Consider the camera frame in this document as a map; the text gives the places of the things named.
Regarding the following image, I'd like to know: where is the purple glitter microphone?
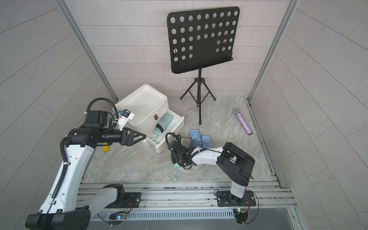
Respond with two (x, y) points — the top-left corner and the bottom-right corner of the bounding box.
(234, 108), (253, 136)

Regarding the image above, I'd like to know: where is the light blue folded umbrella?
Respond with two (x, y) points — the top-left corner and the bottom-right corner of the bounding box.
(189, 129), (203, 148)

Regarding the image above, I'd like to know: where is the aluminium rail frame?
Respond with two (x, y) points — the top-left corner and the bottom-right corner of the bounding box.
(76, 172), (298, 213)

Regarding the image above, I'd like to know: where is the left green circuit board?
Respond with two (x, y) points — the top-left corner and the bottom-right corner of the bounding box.
(109, 211), (129, 221)

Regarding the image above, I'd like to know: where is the black perforated music stand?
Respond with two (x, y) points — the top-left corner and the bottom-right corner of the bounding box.
(166, 6), (240, 108)

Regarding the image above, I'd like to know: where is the white drawer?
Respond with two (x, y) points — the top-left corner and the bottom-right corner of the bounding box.
(142, 109), (185, 153)

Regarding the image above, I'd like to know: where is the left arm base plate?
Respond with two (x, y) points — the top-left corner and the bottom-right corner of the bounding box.
(117, 192), (141, 209)

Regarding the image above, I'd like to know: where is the right green circuit board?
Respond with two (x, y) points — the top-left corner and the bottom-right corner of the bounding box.
(233, 208), (249, 217)

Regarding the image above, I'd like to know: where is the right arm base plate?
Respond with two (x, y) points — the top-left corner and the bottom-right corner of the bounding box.
(214, 189), (256, 207)

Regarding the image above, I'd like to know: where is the white three-drawer cabinet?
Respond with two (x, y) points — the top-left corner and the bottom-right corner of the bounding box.
(116, 84), (169, 136)

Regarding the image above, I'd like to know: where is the light blue umbrella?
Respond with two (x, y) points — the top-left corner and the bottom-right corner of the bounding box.
(189, 129), (203, 148)
(201, 135), (213, 149)

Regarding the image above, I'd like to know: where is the mint green umbrella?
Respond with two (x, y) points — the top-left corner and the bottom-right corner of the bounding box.
(151, 114), (173, 140)
(173, 163), (180, 182)

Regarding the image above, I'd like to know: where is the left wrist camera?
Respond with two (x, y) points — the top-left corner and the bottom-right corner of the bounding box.
(117, 109), (135, 131)

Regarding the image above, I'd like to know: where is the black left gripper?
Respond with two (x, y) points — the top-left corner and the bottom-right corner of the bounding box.
(100, 125), (146, 146)

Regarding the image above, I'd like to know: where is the green circuit board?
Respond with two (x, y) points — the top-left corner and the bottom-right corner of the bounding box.
(233, 208), (249, 217)
(109, 211), (129, 221)

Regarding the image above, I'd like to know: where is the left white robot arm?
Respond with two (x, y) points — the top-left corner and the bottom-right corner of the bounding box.
(25, 98), (146, 230)

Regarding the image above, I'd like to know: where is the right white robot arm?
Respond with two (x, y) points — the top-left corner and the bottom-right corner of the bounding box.
(165, 132), (255, 208)

